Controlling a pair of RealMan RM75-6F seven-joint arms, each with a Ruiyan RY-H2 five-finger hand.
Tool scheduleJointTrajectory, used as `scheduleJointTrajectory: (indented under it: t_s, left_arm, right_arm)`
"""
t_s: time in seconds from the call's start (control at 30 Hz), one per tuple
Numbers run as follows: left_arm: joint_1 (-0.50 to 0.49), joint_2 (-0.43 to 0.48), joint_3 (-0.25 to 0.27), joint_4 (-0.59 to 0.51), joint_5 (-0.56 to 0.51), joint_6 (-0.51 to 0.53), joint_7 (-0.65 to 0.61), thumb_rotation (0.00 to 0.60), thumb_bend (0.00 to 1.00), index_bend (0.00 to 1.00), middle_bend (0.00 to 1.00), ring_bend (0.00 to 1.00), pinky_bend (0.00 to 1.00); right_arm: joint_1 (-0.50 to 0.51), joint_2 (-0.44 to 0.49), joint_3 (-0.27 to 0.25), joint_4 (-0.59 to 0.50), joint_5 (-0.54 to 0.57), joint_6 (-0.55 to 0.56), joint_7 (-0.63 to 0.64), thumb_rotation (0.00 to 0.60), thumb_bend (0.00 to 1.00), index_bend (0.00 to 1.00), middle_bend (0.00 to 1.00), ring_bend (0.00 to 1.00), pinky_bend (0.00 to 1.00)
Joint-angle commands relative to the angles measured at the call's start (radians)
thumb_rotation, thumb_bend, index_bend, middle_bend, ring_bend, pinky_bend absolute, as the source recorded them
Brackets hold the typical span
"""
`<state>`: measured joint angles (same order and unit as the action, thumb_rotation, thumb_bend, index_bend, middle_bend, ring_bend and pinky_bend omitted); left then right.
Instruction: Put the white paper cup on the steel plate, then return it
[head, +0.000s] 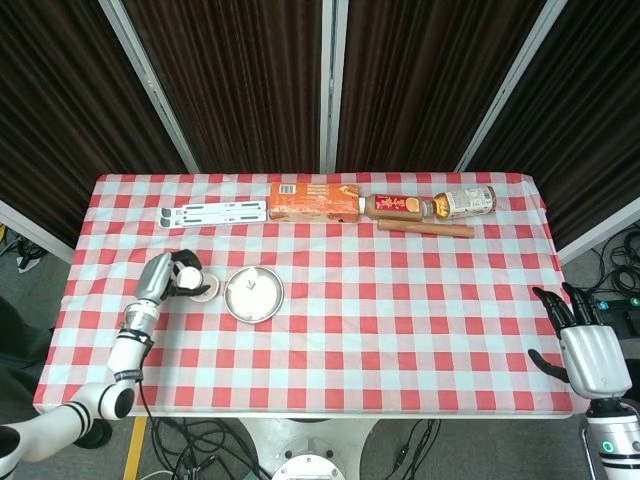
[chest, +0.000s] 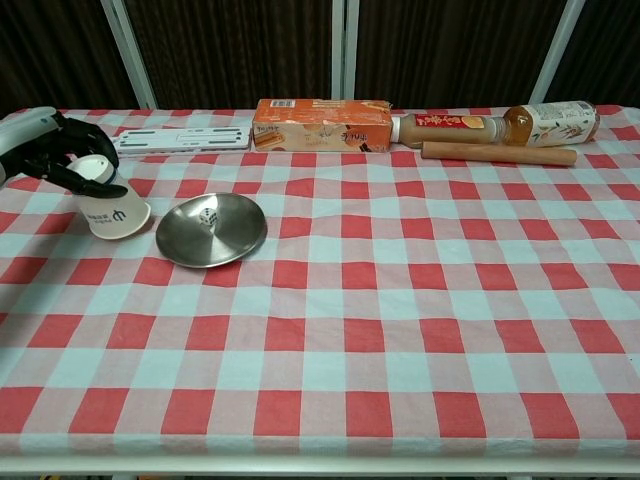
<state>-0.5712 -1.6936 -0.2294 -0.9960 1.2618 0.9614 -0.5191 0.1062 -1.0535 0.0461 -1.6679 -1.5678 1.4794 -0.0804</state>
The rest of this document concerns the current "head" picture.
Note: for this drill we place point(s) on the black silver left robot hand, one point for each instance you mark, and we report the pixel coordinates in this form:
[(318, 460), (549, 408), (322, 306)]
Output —
[(155, 277)]

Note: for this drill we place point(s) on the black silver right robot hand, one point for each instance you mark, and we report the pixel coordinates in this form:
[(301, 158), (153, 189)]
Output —
[(595, 360)]

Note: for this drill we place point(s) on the white paper cup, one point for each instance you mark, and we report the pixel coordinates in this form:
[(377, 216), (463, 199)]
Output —
[(190, 277)]

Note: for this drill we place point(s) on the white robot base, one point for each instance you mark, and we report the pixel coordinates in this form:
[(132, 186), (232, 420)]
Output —
[(310, 450)]

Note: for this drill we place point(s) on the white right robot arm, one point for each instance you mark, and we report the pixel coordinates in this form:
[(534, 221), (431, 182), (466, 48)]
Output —
[(615, 440)]

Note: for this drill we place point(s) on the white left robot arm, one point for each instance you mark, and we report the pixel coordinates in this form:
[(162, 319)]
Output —
[(122, 355)]

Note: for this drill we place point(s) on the round metal plate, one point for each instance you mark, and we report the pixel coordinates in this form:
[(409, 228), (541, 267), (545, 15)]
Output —
[(260, 305)]

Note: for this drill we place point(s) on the black power strip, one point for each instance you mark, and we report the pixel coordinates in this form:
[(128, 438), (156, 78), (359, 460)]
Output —
[(620, 305)]

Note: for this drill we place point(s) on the white folding stand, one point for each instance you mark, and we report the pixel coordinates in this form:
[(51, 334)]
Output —
[(215, 214)]

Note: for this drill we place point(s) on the orange cardboard box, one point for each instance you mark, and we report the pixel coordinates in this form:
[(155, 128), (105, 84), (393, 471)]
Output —
[(315, 202)]

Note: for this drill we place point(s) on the dark brown partition panel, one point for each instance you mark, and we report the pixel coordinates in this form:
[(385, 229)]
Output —
[(250, 85), (590, 125), (50, 125), (425, 85)]

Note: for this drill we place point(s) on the white label tea bottle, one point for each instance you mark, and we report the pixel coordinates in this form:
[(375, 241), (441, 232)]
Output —
[(467, 202)]

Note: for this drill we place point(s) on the wooden rolling pin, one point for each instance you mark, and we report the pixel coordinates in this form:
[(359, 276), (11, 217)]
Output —
[(425, 229)]

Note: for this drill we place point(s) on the red white checkered tablecloth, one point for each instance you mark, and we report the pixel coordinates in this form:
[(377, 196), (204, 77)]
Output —
[(375, 325)]

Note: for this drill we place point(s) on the red label drink bottle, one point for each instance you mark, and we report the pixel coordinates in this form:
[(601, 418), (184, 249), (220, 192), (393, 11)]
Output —
[(395, 206)]

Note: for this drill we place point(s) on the white partition post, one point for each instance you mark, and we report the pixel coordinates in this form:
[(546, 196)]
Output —
[(333, 85), (150, 85), (510, 85)]

